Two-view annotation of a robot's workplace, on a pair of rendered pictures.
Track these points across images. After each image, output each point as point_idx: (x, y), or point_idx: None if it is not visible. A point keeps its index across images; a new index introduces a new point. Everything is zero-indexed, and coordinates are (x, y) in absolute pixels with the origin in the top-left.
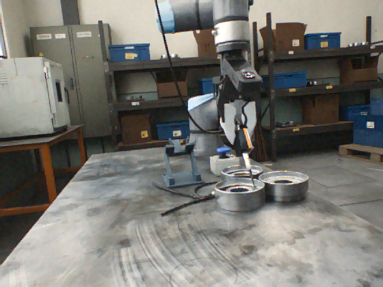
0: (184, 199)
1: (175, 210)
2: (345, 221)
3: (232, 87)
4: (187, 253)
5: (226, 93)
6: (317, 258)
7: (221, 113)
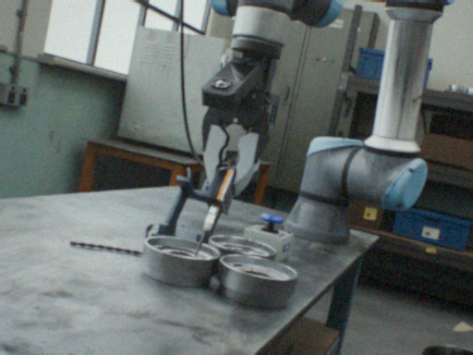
0: (136, 248)
1: (96, 249)
2: (233, 337)
3: None
4: (4, 269)
5: (216, 110)
6: (91, 329)
7: (202, 137)
